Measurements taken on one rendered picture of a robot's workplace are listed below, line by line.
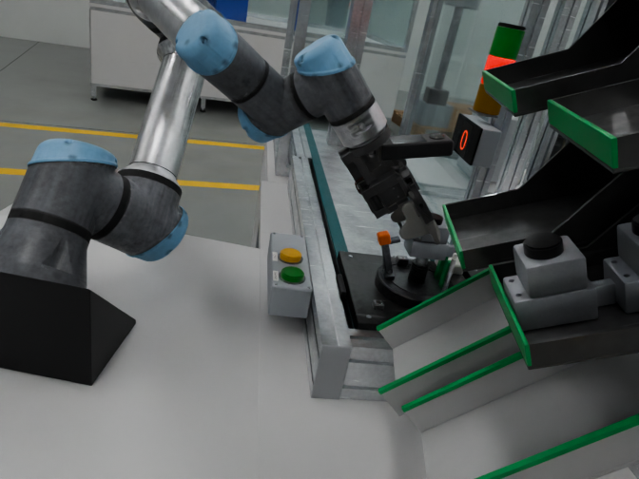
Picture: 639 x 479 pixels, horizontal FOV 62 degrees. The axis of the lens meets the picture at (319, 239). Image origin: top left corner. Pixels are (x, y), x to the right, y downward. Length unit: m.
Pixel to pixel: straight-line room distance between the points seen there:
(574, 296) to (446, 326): 0.29
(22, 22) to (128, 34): 3.42
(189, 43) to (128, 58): 5.06
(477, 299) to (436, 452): 0.21
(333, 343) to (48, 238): 0.43
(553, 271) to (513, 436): 0.20
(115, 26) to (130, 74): 0.45
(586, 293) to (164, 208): 0.68
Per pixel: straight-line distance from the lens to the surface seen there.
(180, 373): 0.86
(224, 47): 0.73
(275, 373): 0.87
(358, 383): 0.84
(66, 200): 0.85
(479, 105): 1.06
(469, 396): 0.62
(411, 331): 0.74
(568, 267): 0.46
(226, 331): 0.95
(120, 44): 5.78
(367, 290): 0.92
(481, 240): 0.61
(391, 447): 0.81
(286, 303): 0.91
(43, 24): 8.94
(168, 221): 0.94
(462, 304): 0.73
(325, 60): 0.76
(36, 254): 0.82
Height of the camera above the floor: 1.42
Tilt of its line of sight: 25 degrees down
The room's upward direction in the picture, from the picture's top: 11 degrees clockwise
